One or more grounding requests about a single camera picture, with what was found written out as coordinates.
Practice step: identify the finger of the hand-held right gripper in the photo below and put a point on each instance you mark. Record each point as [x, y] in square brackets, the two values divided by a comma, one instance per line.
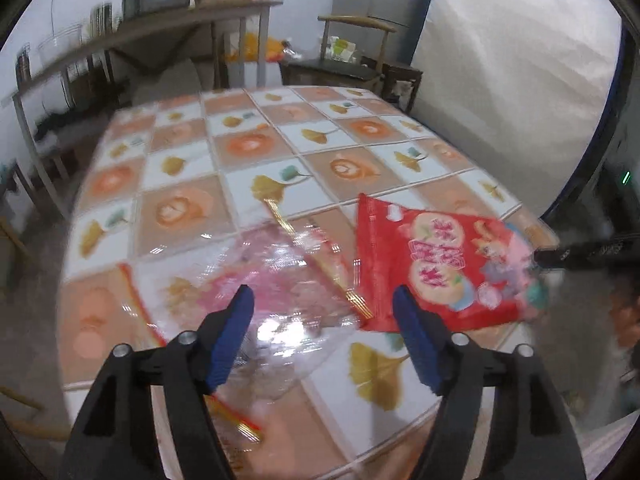
[575, 255]

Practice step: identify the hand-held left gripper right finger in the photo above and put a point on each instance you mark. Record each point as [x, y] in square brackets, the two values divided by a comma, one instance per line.
[420, 340]

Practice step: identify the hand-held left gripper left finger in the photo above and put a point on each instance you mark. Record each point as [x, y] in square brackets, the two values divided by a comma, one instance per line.
[230, 340]

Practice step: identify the clear wrapper with pink print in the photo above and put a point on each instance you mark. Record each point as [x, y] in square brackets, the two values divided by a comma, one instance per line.
[290, 285]

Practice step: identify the red snack packet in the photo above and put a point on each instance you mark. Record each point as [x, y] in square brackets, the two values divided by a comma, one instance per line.
[400, 250]

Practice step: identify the white mattress with blue edge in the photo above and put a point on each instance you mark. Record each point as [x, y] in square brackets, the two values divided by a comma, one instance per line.
[500, 85]

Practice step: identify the person's cream trousers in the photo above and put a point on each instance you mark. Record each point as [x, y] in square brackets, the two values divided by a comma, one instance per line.
[605, 455]

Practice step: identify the dark wooden stool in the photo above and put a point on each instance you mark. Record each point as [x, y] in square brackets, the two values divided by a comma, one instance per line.
[400, 72]

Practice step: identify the black cloth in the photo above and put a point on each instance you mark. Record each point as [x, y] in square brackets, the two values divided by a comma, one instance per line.
[65, 122]

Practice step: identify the wooden armchair with dark seat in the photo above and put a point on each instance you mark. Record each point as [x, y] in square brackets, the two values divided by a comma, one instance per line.
[325, 67]

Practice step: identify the yellow plastic bag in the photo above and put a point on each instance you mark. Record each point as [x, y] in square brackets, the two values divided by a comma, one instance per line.
[270, 47]

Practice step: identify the white and green carton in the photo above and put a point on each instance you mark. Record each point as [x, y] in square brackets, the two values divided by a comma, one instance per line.
[342, 50]

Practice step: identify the long grey side desk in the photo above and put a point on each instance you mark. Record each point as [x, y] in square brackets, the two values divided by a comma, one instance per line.
[165, 22]

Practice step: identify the glass bowl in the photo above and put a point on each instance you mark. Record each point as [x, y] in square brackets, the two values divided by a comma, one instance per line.
[60, 40]

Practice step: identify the metal canister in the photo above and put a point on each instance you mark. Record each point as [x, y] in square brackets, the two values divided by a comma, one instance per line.
[100, 19]

